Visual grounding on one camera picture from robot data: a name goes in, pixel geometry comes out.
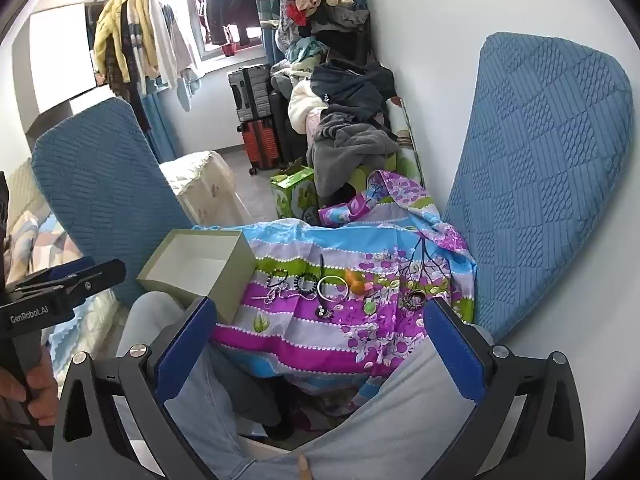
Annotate grey fleece garment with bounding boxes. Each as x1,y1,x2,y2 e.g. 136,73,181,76
307,112,401,211

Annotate yellow hanging jacket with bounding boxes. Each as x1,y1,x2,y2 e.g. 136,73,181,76
94,0,135,83

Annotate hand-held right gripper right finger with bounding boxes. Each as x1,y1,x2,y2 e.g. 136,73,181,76
424,299,586,480

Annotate person's right leg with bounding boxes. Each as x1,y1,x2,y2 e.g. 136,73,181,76
295,325,501,480

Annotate grey suitcase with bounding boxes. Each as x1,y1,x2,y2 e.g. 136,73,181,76
227,65,273,123

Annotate black suitcase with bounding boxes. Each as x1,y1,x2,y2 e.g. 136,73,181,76
267,91,297,168

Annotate person's left hand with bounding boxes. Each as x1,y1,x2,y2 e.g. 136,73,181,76
0,347,60,426

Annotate green cardboard box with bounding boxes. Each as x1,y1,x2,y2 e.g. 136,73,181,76
270,165,318,221

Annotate cream quilted jacket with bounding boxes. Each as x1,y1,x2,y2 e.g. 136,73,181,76
289,80,331,136

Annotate dark navy garment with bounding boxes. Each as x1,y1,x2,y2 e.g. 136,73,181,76
310,60,397,121

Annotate grey-green cardboard box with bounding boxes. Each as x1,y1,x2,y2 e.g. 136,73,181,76
136,229,258,326

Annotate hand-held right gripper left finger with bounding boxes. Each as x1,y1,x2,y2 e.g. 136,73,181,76
52,296,241,480

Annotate red suitcase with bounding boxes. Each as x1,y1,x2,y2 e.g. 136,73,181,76
241,117,281,176

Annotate blue quilted chair cushion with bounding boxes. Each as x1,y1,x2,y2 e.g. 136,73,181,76
31,97,201,306
442,32,636,343

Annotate white cabinet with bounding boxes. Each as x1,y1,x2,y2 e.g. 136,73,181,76
27,2,98,116

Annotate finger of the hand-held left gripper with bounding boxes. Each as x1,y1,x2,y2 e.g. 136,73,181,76
10,259,127,306
30,256,97,286

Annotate patterned bed blanket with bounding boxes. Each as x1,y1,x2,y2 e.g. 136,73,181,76
0,157,118,371

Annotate silver bangle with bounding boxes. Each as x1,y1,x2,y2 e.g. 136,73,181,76
317,275,351,303

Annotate floral printed cloth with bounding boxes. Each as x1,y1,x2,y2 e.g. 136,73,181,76
192,170,478,416

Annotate dark metal rings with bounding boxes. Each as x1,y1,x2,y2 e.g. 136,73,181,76
400,290,428,312

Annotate black hanging coat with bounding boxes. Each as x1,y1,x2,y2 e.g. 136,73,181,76
202,0,261,47

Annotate blue curtain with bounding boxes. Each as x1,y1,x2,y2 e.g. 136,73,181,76
140,90,177,161

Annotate silver chain necklace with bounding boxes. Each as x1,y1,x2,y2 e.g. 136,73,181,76
264,287,321,307

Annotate light blue hanging garment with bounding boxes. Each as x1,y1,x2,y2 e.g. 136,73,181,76
175,67,202,113

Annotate cream covered appliance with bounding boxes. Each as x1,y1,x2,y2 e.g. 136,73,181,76
160,150,251,226

